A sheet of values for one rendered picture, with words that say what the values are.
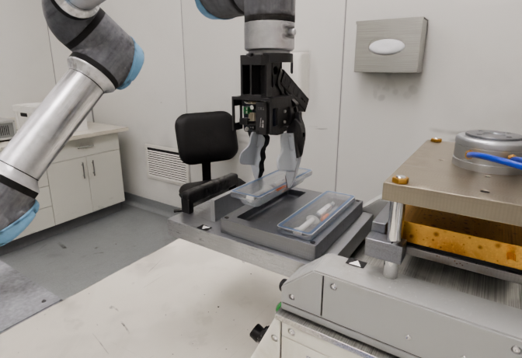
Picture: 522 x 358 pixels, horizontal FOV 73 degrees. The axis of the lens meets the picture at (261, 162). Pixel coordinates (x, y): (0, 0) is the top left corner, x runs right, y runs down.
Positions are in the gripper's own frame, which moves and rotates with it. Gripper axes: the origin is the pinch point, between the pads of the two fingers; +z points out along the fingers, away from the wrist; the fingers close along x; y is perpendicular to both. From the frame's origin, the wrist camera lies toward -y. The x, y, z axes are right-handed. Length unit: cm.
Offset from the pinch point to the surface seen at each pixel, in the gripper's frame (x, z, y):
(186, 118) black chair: -131, 13, -110
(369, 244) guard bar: 20.3, 0.8, 13.6
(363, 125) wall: -30, 13, -144
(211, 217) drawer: -8.1, 6.9, 7.4
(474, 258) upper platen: 30.1, 1.3, 9.9
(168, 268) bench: -31.5, 29.5, -2.4
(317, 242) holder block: 12.1, 5.0, 9.0
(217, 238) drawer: -3.9, 8.1, 10.9
